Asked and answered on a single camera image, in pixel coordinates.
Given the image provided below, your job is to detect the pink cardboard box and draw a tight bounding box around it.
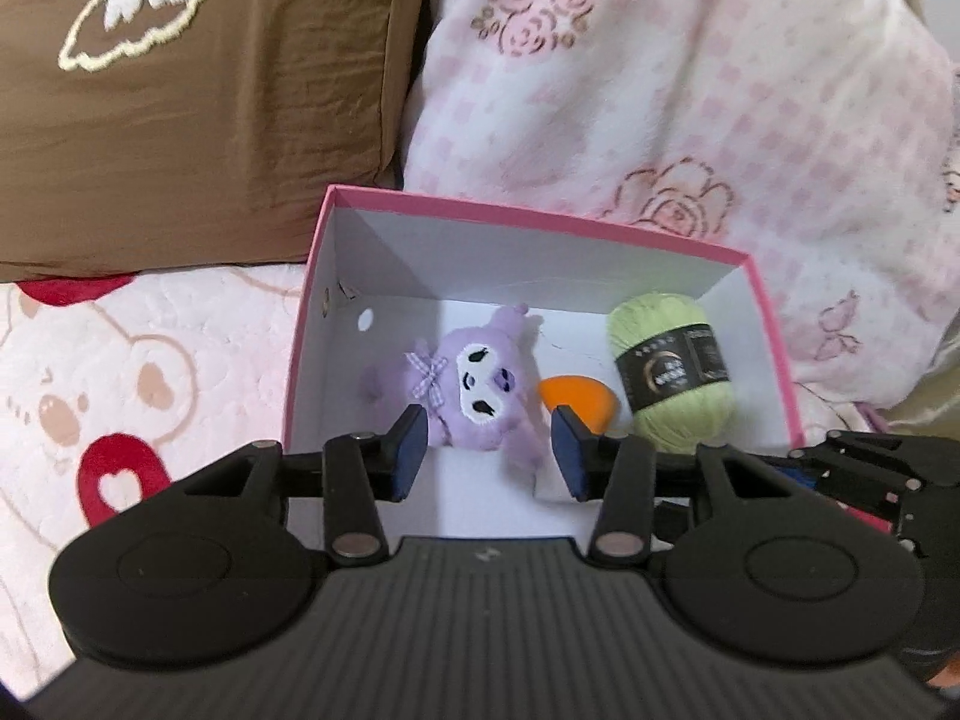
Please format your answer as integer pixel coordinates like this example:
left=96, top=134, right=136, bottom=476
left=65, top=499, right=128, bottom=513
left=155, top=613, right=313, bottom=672
left=283, top=183, right=806, bottom=542

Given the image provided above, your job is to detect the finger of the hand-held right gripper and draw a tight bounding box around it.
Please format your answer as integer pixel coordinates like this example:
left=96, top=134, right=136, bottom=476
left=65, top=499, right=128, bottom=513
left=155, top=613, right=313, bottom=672
left=787, top=428, right=940, bottom=478
left=775, top=463, right=928, bottom=558

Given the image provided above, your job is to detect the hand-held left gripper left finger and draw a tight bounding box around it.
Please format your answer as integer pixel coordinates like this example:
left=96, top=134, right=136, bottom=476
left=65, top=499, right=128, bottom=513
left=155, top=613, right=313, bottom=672
left=183, top=403, right=431, bottom=565

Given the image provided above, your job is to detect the pink checked pillow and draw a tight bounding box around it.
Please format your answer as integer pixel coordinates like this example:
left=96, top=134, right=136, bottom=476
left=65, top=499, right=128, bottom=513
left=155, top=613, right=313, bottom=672
left=396, top=0, right=960, bottom=422

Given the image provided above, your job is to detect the bear print blanket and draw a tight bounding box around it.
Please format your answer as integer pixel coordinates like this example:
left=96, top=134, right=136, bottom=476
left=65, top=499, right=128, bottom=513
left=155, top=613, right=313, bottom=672
left=0, top=261, right=895, bottom=700

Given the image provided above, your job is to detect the brown pillow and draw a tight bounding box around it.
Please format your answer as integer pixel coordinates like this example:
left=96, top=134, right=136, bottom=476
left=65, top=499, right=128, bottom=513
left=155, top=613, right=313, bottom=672
left=0, top=0, right=435, bottom=283

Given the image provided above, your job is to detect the orange makeup sponge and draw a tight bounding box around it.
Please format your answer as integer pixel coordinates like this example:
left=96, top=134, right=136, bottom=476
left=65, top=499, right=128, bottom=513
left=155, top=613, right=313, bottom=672
left=535, top=376, right=623, bottom=438

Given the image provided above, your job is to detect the purple plush toy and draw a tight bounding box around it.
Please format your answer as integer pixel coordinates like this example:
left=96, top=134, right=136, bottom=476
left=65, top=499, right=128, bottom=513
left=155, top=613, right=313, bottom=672
left=359, top=303, right=549, bottom=478

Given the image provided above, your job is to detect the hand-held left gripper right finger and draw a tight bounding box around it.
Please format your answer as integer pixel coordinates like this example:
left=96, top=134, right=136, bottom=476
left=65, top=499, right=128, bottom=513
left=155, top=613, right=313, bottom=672
left=550, top=403, right=815, bottom=563

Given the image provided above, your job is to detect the green yarn ball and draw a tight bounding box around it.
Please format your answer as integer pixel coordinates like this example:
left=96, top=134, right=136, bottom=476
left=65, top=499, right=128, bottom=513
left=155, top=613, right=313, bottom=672
left=605, top=293, right=735, bottom=455

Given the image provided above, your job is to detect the golden quilt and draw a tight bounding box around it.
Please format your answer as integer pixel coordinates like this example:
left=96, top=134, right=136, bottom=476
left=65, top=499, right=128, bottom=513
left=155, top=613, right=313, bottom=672
left=883, top=328, right=960, bottom=437

